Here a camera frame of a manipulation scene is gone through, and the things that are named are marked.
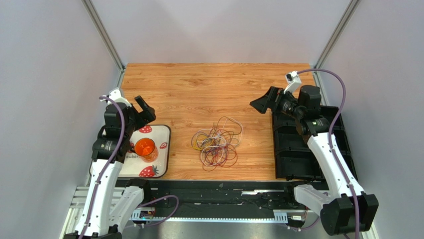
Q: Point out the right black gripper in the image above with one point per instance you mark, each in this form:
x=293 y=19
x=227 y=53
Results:
x=273 y=100

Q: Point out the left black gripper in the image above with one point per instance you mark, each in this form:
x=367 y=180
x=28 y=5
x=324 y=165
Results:
x=145 y=116

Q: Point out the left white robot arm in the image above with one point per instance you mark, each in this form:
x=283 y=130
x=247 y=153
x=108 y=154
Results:
x=100 y=219

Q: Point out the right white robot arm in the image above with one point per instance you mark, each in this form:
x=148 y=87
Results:
x=348 y=208

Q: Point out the strawberry print white tray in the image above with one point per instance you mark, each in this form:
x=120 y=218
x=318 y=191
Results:
x=134 y=166

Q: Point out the black compartment organizer bin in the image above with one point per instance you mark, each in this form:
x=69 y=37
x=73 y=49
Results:
x=293 y=158

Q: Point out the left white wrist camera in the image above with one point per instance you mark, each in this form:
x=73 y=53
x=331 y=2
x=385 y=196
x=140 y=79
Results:
x=117 y=95

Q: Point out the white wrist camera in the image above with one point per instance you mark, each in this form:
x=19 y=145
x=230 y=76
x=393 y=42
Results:
x=117 y=95
x=293 y=81

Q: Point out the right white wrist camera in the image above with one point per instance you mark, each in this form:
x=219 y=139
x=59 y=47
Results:
x=293 y=81

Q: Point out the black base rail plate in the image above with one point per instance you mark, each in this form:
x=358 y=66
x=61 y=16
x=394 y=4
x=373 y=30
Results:
x=227 y=201

